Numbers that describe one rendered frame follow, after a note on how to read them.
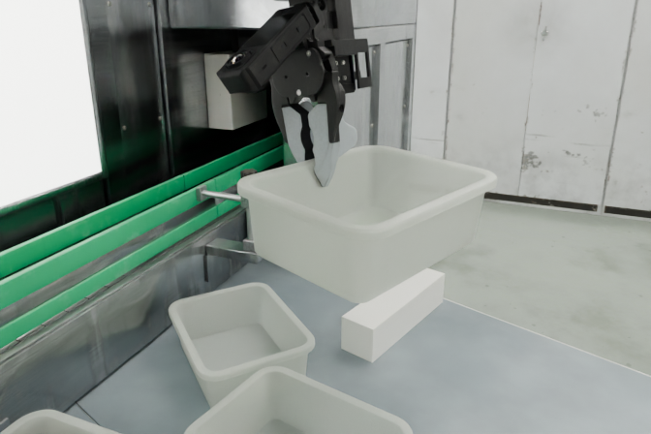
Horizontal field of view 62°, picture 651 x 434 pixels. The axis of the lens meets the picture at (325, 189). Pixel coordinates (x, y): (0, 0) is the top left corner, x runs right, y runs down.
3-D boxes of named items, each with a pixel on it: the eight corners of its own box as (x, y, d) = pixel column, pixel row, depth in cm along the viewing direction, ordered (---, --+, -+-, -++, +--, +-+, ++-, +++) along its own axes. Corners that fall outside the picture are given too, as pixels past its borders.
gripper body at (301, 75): (375, 92, 59) (363, -23, 57) (324, 101, 53) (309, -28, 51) (323, 97, 64) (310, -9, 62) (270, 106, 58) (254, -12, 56)
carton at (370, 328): (442, 301, 103) (445, 273, 101) (372, 362, 85) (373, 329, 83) (414, 292, 107) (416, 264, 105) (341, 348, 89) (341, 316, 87)
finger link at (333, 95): (351, 140, 55) (340, 52, 53) (342, 142, 54) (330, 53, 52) (317, 141, 58) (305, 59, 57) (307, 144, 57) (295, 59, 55)
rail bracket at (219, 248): (212, 269, 108) (204, 161, 101) (288, 285, 102) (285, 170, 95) (198, 280, 104) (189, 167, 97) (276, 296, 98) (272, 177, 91)
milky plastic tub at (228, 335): (265, 321, 99) (263, 278, 96) (322, 394, 80) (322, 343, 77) (169, 348, 91) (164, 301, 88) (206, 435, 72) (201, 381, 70)
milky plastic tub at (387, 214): (497, 251, 58) (508, 173, 55) (361, 337, 42) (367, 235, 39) (370, 208, 69) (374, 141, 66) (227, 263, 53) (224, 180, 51)
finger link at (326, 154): (371, 177, 60) (360, 94, 58) (337, 190, 56) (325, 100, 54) (349, 177, 62) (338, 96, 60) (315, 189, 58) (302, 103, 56)
